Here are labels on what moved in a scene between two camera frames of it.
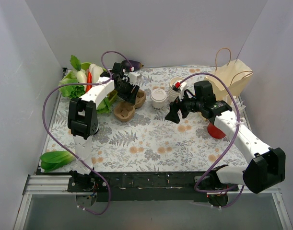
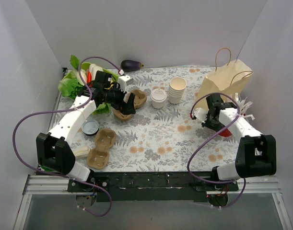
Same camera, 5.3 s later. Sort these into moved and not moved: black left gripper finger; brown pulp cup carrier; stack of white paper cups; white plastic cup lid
Moved: black left gripper finger
Not moved: stack of white paper cups; brown pulp cup carrier; white plastic cup lid
